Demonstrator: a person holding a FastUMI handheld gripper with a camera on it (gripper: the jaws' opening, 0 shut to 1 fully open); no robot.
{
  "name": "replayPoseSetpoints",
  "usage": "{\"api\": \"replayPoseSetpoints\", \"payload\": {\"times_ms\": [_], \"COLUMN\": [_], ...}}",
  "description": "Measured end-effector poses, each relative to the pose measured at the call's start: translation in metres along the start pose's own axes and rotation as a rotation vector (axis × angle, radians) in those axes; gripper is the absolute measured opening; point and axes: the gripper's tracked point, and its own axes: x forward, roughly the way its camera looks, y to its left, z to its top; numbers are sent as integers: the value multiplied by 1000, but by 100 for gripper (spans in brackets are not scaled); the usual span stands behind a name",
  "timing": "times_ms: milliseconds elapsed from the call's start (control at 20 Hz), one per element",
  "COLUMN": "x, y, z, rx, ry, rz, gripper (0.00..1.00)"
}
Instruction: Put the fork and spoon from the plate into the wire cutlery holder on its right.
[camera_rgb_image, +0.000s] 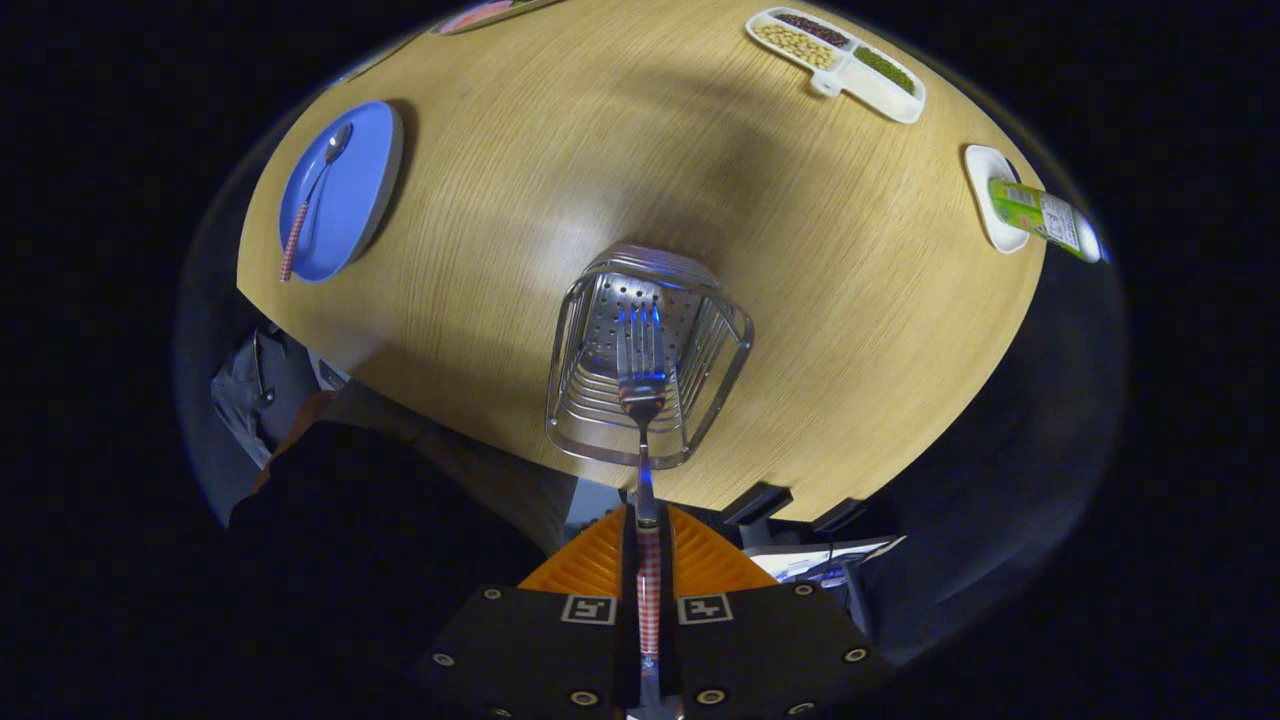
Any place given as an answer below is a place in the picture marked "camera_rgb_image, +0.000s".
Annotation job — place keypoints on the white divided dish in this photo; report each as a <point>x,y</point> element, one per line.
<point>900,105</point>

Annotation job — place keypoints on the small white dish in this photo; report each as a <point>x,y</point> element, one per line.
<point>985,190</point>

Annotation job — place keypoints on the pile of yellow beans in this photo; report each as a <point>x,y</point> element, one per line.
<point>795,45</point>

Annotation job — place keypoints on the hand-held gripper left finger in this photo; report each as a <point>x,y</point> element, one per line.
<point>629,560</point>

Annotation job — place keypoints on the pile of green beans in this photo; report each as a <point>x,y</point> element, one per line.
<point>885,70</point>

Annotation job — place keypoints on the small black block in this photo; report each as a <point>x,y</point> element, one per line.
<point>838,515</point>
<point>755,505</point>

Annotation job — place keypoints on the green bottle with silver cap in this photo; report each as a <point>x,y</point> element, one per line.
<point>1040,215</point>

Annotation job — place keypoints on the white paper sheet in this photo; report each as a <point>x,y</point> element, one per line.
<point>800,560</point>

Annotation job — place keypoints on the pile of dark red beans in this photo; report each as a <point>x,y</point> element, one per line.
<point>812,28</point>

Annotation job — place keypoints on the white oval food plate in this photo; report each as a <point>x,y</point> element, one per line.
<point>445,29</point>

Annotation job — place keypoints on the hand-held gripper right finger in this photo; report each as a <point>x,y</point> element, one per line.
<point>666,560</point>

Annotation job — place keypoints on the blue plate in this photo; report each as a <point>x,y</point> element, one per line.
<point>350,200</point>

